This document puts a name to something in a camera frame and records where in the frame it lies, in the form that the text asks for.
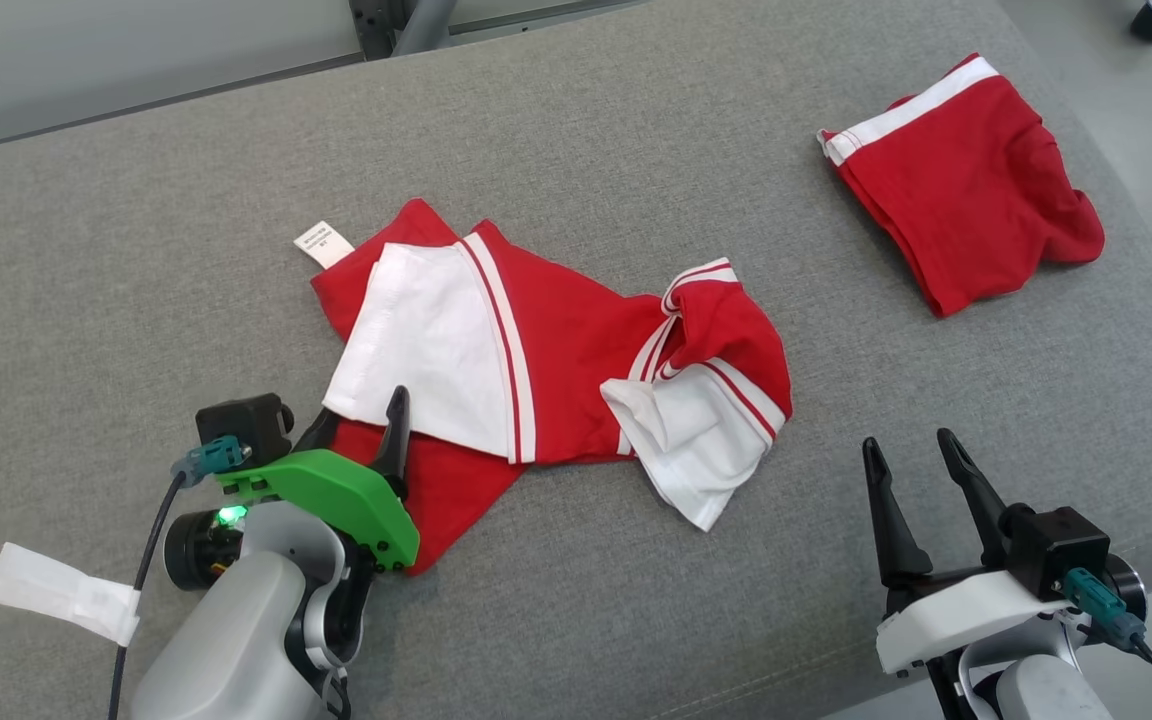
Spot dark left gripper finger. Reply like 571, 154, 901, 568
371, 384, 413, 500
293, 407, 341, 454

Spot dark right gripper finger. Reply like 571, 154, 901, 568
861, 436, 935, 592
937, 428, 1013, 570

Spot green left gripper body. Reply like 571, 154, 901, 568
214, 448, 422, 573

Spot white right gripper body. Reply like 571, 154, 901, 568
874, 568, 1089, 678

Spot red white-trimmed basketball jersey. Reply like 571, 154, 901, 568
294, 198, 795, 577

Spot red shorts with white stripe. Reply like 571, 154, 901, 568
817, 54, 1106, 319

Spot left camera cable teal plug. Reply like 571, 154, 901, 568
108, 435, 253, 720

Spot white tape flag left cable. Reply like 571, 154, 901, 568
0, 542, 143, 647

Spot grey metal stand post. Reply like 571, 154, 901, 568
350, 0, 459, 57

